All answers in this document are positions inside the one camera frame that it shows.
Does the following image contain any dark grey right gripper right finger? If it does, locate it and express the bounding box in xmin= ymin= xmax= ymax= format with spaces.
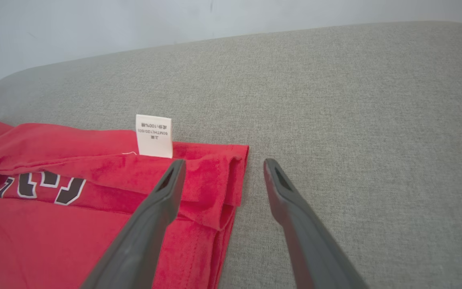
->
xmin=264 ymin=158 xmax=370 ymax=289

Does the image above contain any red basketball shorts white stripe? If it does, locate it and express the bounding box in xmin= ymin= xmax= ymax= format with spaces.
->
xmin=0 ymin=86 xmax=250 ymax=289

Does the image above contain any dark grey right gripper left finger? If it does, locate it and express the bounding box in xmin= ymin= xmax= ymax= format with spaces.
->
xmin=81 ymin=159 xmax=186 ymax=289

